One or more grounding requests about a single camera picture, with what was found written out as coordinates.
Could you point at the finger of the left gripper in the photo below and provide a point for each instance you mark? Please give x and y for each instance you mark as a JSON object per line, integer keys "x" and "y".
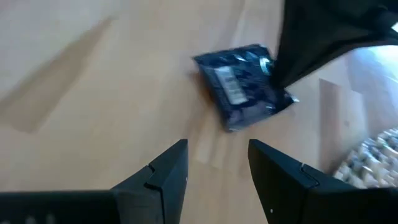
{"x": 326, "y": 25}

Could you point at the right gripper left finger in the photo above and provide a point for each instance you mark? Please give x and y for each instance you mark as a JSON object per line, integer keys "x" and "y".
{"x": 164, "y": 186}

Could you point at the purple foil tea packet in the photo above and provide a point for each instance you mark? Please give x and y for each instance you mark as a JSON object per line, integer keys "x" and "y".
{"x": 242, "y": 93}

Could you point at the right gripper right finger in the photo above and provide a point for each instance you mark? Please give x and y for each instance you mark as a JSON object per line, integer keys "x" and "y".
{"x": 280, "y": 186}

